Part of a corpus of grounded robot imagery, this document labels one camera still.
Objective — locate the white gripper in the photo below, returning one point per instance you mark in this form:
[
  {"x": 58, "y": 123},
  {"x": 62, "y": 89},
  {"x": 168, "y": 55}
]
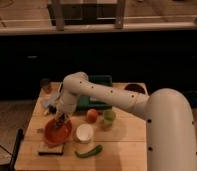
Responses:
[{"x": 67, "y": 103}]

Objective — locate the dark grape bunch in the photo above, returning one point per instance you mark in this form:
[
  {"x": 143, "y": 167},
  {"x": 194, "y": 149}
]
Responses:
[{"x": 60, "y": 121}]

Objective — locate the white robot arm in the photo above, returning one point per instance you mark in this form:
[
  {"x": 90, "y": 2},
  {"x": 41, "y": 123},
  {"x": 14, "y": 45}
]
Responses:
[{"x": 170, "y": 131}]

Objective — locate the white bowl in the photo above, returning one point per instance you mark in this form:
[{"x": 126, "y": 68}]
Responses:
[{"x": 84, "y": 133}]

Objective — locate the red bowl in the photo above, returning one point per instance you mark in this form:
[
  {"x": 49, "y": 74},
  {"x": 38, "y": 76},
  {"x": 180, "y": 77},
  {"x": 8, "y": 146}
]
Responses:
[{"x": 55, "y": 136}]

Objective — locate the dark brown bowl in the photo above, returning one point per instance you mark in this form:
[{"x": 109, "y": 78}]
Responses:
[{"x": 135, "y": 88}]

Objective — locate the green tray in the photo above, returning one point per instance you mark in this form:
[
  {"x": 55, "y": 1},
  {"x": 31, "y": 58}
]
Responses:
[{"x": 86, "y": 103}]

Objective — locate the glass jar with dark lid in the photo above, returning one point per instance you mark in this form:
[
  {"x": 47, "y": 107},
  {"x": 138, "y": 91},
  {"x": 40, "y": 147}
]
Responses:
[{"x": 45, "y": 84}]

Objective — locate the red apple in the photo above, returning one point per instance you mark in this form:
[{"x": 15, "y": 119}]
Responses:
[{"x": 92, "y": 115}]

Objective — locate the green cup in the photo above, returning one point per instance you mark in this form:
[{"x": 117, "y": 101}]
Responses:
[{"x": 108, "y": 117}]

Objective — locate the green cucumber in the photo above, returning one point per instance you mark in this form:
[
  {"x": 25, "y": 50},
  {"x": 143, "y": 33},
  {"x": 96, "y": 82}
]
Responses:
[{"x": 96, "y": 150}]

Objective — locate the black pole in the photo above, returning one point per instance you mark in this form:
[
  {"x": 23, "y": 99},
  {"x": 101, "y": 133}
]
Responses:
[{"x": 19, "y": 138}]

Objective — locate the wooden stool frame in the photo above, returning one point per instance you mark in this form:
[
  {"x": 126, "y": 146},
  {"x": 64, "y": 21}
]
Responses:
[{"x": 86, "y": 14}]

